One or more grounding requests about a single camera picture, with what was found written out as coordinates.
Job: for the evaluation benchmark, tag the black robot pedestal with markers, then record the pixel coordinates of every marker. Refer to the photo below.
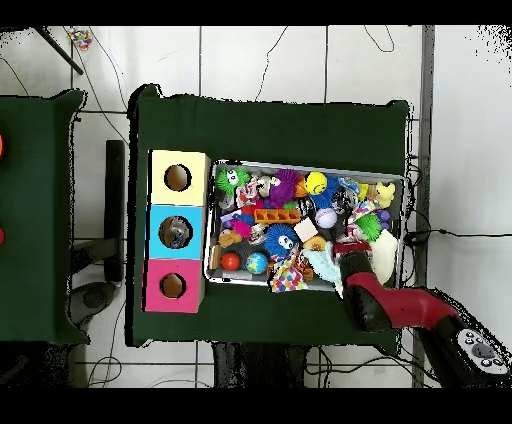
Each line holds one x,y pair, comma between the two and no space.
256,368

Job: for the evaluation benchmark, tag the dark green tablecloth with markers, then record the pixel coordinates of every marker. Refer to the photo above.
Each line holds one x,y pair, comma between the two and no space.
280,132
32,200

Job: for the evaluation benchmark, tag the green spiky toy with eyes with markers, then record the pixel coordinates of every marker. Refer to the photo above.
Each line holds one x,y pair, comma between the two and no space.
230,180

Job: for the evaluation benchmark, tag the crushed silver can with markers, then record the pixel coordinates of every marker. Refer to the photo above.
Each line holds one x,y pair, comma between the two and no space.
344,200

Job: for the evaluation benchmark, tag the small multicoloured toy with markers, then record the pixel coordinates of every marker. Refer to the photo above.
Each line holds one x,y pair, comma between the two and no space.
80,38

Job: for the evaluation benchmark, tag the grey chair base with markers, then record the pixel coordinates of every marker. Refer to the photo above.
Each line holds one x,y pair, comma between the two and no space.
92,298

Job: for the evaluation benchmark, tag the mint green cloth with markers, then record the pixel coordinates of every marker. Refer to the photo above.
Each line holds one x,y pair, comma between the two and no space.
324,264

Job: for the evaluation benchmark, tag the wooden three-hole box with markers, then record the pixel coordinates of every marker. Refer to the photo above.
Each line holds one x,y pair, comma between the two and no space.
160,192

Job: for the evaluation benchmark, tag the purple spiky toy with eyes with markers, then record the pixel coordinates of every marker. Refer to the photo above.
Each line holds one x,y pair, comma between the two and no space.
284,188

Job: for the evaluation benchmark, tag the crushed black can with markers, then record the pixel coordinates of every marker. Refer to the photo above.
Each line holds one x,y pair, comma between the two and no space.
306,206

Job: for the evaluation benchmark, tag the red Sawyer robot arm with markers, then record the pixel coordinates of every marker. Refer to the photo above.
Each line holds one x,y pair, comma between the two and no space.
412,306

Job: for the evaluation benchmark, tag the black tripod leg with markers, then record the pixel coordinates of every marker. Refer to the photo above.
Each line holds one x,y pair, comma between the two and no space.
60,52

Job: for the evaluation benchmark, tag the red rubber ball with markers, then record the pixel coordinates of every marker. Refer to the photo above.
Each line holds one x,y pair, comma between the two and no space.
230,262

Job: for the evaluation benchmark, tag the yellow smiley ball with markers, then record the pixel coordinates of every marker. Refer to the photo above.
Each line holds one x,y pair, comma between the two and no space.
315,183

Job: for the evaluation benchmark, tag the blue spiky ball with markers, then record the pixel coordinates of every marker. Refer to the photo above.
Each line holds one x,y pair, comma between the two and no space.
280,240

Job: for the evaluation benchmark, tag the polka dot paper napkin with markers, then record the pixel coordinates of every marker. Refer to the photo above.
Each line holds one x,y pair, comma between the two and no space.
286,280

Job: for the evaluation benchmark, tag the small red object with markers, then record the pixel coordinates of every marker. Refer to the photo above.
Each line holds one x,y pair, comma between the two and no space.
1,236
1,146

